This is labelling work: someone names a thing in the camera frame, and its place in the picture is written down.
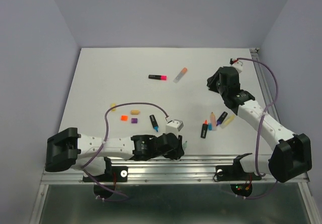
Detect blue black highlighter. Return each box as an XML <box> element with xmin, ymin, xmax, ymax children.
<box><xmin>149</xmin><ymin>115</ymin><xmax>158</xmax><ymax>132</ymax></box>

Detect purple black highlighter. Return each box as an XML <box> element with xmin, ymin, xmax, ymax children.
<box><xmin>216</xmin><ymin>111</ymin><xmax>228</xmax><ymax>126</ymax></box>

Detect yellow translucent highlighter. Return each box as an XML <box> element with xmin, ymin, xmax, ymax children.
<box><xmin>221</xmin><ymin>115</ymin><xmax>235</xmax><ymax>128</ymax></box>

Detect orange pen cap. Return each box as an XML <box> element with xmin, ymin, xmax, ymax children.
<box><xmin>121</xmin><ymin>115</ymin><xmax>128</xmax><ymax>121</ymax></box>

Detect tan pen cap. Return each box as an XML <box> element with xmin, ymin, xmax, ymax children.
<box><xmin>130</xmin><ymin>110</ymin><xmax>140</xmax><ymax>115</ymax></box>

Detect tan cap translucent highlighter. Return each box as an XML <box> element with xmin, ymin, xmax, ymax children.
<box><xmin>210</xmin><ymin>112</ymin><xmax>217</xmax><ymax>131</ymax></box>

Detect orange black highlighter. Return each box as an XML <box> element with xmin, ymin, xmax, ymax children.
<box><xmin>200</xmin><ymin>120</ymin><xmax>208</xmax><ymax>139</ymax></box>

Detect pink black highlighter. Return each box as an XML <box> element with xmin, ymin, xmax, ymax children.
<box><xmin>148</xmin><ymin>74</ymin><xmax>167</xmax><ymax>81</ymax></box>

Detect mint cap translucent highlighter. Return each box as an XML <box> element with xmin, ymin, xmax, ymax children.
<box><xmin>182</xmin><ymin>141</ymin><xmax>187</xmax><ymax>150</ymax></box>

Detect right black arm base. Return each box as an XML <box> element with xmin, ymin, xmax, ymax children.
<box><xmin>213</xmin><ymin>153</ymin><xmax>262</xmax><ymax>199</ymax></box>

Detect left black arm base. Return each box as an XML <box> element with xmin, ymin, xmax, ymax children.
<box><xmin>83</xmin><ymin>157</ymin><xmax>129</xmax><ymax>202</ymax></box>

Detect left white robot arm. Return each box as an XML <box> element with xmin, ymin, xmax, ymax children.
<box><xmin>45</xmin><ymin>127</ymin><xmax>184</xmax><ymax>181</ymax></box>

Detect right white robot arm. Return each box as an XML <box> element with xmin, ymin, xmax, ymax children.
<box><xmin>207</xmin><ymin>66</ymin><xmax>312</xmax><ymax>183</ymax></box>

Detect peach cap translucent highlighter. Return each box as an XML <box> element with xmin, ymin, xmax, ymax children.
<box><xmin>173</xmin><ymin>67</ymin><xmax>188</xmax><ymax>83</ymax></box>

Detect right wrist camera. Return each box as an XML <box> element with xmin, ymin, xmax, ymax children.
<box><xmin>229</xmin><ymin>58</ymin><xmax>243</xmax><ymax>73</ymax></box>

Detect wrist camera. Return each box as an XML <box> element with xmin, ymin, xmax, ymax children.
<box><xmin>229</xmin><ymin>58</ymin><xmax>243</xmax><ymax>73</ymax></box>
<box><xmin>166</xmin><ymin>119</ymin><xmax>184</xmax><ymax>136</ymax></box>

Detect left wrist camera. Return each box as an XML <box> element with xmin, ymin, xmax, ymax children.
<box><xmin>166</xmin><ymin>119</ymin><xmax>184</xmax><ymax>136</ymax></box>

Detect aluminium front rail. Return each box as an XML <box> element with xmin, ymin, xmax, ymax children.
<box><xmin>41</xmin><ymin>155</ymin><xmax>309</xmax><ymax>185</ymax></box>

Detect aluminium rail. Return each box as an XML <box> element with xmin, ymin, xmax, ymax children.
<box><xmin>41</xmin><ymin>155</ymin><xmax>309</xmax><ymax>185</ymax></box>
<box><xmin>250</xmin><ymin>48</ymin><xmax>280</xmax><ymax>122</ymax></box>

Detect aluminium right rail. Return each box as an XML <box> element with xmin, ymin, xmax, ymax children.
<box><xmin>250</xmin><ymin>48</ymin><xmax>280</xmax><ymax>122</ymax></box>

